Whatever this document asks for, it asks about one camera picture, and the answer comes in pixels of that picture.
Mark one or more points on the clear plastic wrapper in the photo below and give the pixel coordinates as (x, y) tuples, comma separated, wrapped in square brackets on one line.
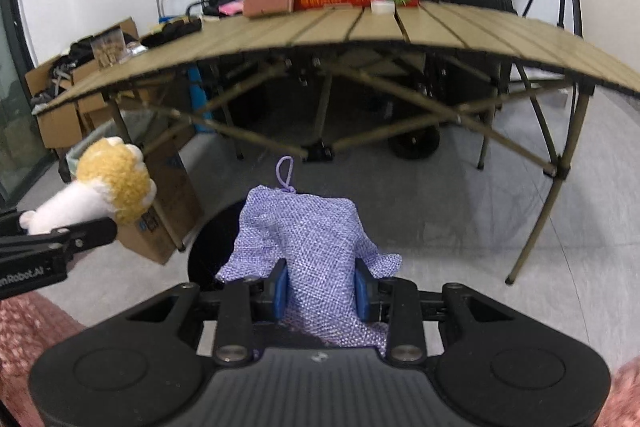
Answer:
[(134, 50)]

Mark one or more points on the black cloth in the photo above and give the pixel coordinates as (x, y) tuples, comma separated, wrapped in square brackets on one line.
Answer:
[(175, 32)]

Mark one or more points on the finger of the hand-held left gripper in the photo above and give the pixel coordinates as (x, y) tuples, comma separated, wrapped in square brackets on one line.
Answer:
[(10, 222), (85, 232)]

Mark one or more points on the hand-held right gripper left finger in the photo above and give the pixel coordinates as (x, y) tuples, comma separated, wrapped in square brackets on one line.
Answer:
[(281, 287)]

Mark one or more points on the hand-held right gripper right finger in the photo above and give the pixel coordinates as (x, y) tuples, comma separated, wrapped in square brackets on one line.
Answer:
[(361, 289)]

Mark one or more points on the green plastic bag liner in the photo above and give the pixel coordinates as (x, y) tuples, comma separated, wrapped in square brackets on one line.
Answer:
[(75, 157)]

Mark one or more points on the glass door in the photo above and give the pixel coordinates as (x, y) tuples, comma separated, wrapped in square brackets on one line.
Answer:
[(15, 107)]

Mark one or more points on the person's left leg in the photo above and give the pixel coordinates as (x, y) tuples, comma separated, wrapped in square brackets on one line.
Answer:
[(30, 342)]

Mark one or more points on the pink cloth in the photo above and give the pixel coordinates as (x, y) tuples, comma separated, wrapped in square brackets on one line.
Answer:
[(231, 8)]

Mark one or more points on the black round bin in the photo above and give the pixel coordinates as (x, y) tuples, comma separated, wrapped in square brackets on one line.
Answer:
[(210, 252)]

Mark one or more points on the white and yellow plush toy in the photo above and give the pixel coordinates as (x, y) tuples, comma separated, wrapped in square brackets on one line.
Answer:
[(115, 182)]

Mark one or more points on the black plastic bag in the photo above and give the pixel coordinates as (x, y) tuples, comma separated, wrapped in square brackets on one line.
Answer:
[(65, 169)]

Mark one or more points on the blue foam roll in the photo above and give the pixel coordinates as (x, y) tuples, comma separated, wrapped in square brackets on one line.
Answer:
[(198, 97)]

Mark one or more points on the small clear container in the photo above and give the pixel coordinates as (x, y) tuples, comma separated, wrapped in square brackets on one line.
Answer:
[(383, 7)]

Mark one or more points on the printed cardboard box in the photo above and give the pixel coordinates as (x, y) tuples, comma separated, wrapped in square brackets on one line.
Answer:
[(165, 207)]

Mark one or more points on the tan slatted folding table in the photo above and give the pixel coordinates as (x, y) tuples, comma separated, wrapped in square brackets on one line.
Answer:
[(350, 27)]

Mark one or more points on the black backpack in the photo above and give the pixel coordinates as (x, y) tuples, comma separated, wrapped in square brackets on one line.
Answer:
[(75, 59)]

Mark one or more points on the clear snack jar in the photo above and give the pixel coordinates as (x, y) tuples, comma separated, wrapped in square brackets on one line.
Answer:
[(109, 49)]

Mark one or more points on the purple woven pouch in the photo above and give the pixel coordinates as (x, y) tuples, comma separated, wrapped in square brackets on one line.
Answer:
[(310, 247)]

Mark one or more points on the large open cardboard box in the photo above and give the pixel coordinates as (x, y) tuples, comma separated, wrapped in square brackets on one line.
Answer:
[(55, 122)]

